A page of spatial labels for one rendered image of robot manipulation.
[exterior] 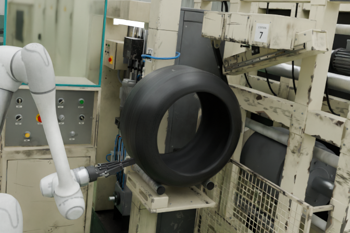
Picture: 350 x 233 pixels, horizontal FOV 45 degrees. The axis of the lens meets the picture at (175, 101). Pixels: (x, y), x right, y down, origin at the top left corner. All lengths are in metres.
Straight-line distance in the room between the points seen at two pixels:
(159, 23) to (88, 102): 0.68
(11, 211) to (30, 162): 0.92
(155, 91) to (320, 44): 0.75
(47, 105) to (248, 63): 1.03
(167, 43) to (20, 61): 0.89
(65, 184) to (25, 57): 0.53
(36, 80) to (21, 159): 0.94
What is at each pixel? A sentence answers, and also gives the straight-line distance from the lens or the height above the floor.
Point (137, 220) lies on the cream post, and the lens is 2.54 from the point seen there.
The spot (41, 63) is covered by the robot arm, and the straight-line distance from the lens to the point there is 1.68.
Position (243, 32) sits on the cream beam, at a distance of 2.03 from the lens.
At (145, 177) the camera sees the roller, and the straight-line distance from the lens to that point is 2.19.
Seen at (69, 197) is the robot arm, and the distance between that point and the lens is 1.80.
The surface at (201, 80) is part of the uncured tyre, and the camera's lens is 1.97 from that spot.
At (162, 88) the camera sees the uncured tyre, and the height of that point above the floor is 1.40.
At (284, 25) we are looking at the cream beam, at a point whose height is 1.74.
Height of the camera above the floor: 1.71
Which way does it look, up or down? 11 degrees down
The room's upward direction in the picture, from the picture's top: 6 degrees clockwise
